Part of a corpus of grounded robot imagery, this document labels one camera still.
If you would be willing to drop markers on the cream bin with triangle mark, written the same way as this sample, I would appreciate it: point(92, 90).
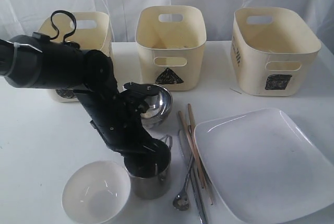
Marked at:
point(171, 42)

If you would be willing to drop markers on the white square plate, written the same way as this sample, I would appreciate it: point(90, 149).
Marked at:
point(263, 167)

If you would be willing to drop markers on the white ceramic bowl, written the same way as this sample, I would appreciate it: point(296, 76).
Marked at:
point(96, 193)

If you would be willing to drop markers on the long steel spoon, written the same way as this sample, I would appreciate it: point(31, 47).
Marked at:
point(181, 201)

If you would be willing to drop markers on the cream bin with circle mark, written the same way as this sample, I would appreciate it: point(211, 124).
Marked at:
point(93, 30)

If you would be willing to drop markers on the steel table knife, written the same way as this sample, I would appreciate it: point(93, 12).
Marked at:
point(187, 155)

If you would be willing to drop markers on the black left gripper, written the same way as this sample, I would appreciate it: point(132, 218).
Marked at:
point(118, 122)

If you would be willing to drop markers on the cream bin with square mark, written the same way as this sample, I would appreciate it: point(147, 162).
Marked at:
point(272, 49)

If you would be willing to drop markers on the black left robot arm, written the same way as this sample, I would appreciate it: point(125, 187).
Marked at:
point(37, 62)

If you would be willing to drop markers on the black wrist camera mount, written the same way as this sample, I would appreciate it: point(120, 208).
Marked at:
point(136, 94)

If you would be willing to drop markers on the stainless steel bowl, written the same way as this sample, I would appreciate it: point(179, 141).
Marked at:
point(160, 107)

